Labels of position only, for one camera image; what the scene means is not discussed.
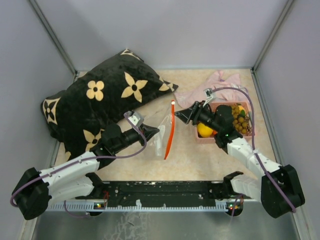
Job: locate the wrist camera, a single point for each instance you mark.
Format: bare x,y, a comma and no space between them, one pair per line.
209,93
134,118

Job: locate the black floral pillow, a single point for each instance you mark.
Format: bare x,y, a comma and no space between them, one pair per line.
79,115

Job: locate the aluminium frame post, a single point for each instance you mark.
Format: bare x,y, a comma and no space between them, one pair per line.
289,4
52,35

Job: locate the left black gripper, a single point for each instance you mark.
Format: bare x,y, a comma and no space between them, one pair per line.
149,131

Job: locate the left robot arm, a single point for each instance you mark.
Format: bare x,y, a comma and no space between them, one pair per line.
76,178

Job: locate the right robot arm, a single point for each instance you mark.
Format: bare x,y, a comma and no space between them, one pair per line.
276,187

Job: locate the aluminium frame post left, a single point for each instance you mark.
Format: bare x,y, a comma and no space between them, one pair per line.
52,35

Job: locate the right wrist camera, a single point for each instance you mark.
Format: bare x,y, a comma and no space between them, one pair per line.
209,93

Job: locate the yellow orange fruit right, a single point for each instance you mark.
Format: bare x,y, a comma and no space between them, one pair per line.
241,110

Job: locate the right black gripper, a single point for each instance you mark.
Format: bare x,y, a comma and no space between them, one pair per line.
197,108

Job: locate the brown longan bunch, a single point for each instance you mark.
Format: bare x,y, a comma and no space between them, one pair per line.
241,123

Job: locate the pink plastic basket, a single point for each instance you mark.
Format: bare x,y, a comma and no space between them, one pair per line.
224,118

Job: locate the aluminium frame post right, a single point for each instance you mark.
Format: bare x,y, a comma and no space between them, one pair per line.
289,4

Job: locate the yellow lemon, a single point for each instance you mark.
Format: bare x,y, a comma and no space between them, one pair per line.
204,131

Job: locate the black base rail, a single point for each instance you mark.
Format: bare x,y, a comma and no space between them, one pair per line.
207,196

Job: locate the clear zip top bag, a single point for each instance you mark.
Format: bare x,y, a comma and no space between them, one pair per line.
159,146

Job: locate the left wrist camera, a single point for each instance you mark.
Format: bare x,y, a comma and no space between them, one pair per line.
134,118

